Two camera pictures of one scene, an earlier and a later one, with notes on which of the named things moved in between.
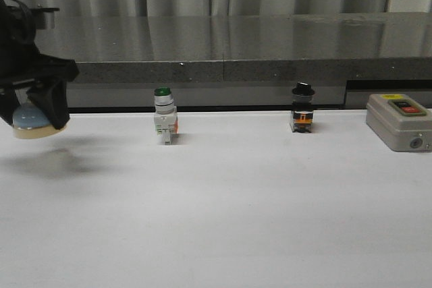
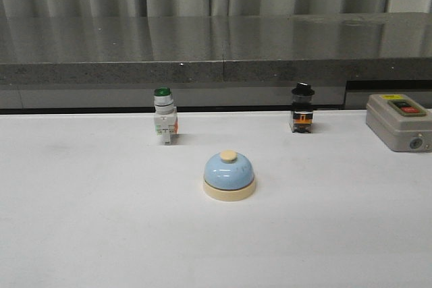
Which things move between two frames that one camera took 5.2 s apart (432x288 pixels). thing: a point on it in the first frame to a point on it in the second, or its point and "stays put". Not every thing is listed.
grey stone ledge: (241, 61) stays put
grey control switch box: (401, 123) stays put
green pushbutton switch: (165, 114) stays put
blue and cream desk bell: (29, 122) to (229, 177)
